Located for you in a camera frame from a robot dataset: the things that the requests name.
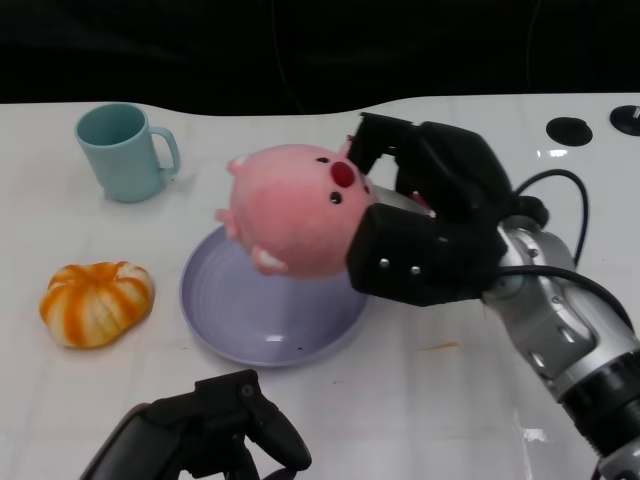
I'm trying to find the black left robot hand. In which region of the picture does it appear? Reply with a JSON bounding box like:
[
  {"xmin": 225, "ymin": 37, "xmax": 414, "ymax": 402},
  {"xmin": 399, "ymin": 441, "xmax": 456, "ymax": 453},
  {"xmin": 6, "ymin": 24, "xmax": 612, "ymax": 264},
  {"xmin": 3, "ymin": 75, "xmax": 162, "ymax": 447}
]
[{"xmin": 78, "ymin": 368, "xmax": 313, "ymax": 480}]

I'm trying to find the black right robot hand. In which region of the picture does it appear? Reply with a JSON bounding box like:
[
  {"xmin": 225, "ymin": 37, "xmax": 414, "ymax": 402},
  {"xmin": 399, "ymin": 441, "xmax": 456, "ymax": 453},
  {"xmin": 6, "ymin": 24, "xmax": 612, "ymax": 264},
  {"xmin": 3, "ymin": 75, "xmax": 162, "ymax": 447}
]
[{"xmin": 345, "ymin": 112, "xmax": 518, "ymax": 306}]

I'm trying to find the pink plush beaver doll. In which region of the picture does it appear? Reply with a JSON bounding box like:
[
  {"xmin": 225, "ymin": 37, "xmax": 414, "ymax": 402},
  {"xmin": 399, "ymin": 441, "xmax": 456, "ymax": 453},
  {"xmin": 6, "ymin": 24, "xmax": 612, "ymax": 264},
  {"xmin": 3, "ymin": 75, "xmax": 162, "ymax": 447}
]
[{"xmin": 214, "ymin": 140, "xmax": 435, "ymax": 280}]

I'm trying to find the lavender plastic plate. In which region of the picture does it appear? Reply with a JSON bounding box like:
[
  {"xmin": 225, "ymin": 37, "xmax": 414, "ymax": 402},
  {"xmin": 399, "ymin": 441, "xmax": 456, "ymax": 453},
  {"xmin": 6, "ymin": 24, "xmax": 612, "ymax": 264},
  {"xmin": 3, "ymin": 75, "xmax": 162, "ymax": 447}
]
[{"xmin": 180, "ymin": 222, "xmax": 372, "ymax": 369}]

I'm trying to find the black round table grommet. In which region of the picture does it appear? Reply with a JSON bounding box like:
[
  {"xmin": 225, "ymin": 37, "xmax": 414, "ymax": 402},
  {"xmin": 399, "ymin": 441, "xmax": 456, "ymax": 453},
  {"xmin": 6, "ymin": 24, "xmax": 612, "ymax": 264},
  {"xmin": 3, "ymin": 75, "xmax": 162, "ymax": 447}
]
[
  {"xmin": 545, "ymin": 116, "xmax": 594, "ymax": 147},
  {"xmin": 609, "ymin": 104, "xmax": 640, "ymax": 135}
]

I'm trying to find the orange white striped pumpkin toy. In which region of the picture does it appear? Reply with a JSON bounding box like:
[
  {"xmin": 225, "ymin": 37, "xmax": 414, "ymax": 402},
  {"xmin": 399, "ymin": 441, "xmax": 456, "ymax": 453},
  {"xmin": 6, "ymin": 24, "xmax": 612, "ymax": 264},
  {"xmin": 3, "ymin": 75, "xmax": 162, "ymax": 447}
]
[{"xmin": 39, "ymin": 260, "xmax": 155, "ymax": 350}]

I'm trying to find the teal plastic mug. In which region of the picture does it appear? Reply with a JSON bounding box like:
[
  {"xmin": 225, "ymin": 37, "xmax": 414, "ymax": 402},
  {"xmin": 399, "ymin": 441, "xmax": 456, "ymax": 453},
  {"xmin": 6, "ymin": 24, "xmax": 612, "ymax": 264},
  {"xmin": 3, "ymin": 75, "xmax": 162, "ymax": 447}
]
[{"xmin": 74, "ymin": 102, "xmax": 181, "ymax": 204}]

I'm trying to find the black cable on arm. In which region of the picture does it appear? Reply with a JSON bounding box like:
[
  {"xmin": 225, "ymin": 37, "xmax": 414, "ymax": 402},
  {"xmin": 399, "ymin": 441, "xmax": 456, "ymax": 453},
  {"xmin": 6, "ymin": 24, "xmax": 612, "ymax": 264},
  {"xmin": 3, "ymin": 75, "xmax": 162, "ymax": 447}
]
[{"xmin": 489, "ymin": 168, "xmax": 640, "ymax": 346}]

